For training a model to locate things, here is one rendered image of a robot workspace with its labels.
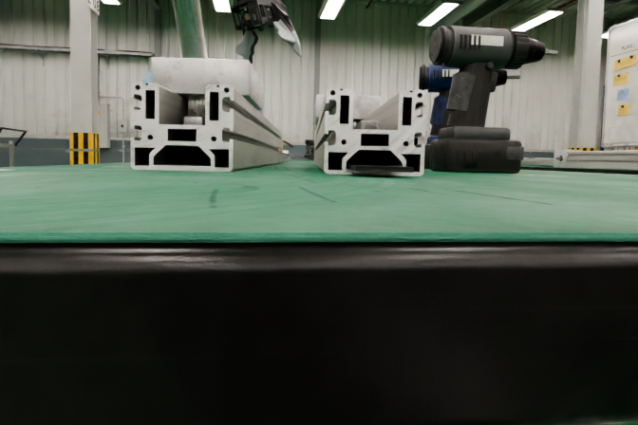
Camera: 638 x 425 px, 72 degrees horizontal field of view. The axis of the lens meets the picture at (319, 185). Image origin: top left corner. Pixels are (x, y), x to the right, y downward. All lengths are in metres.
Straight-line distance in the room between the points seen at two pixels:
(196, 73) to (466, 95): 0.39
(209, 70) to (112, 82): 12.36
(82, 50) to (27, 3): 6.43
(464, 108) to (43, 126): 12.93
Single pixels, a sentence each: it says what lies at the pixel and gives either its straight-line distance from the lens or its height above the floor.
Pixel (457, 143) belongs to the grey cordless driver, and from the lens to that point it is 0.67.
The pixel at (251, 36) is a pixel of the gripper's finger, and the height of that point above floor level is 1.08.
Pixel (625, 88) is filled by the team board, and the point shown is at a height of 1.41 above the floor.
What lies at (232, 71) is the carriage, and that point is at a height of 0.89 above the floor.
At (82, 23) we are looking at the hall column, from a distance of 7.75.
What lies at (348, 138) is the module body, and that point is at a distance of 0.44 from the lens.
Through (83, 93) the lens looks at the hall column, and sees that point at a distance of 7.56.
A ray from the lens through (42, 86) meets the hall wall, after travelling 13.45.
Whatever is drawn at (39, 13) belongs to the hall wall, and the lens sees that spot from 13.81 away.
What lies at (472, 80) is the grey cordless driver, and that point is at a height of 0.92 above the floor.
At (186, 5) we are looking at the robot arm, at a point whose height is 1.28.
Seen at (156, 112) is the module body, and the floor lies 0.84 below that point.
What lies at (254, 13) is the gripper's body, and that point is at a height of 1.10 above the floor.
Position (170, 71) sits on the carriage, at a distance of 0.54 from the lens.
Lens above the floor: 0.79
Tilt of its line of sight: 4 degrees down
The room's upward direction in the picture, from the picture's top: 1 degrees clockwise
